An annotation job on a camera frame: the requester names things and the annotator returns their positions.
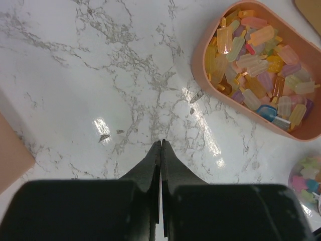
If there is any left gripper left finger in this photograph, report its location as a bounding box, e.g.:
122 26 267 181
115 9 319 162
1 141 161 240

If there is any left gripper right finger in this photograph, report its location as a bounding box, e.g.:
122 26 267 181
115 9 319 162
160 140 315 240

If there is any peach tray of gummy candies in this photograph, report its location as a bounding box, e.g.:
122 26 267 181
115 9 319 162
191 1 320 141

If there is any clear glass jar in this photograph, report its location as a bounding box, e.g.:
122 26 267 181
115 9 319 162
288 155 320 216

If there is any tan tray of lollipops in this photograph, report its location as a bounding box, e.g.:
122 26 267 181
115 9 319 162
294 0 320 36

